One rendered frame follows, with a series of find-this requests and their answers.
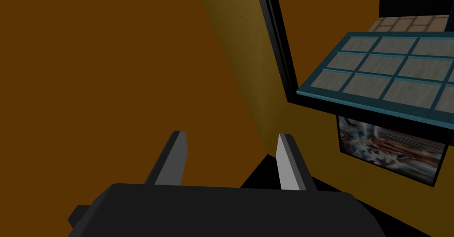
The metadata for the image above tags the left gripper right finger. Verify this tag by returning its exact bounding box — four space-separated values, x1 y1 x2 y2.
276 134 318 191

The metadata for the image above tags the teal framed glass door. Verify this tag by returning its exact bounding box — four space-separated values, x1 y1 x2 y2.
296 32 454 130

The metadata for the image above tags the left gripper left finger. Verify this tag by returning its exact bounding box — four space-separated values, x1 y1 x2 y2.
144 130 188 186

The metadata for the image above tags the framed picture on wall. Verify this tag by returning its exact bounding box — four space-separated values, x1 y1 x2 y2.
336 115 448 188

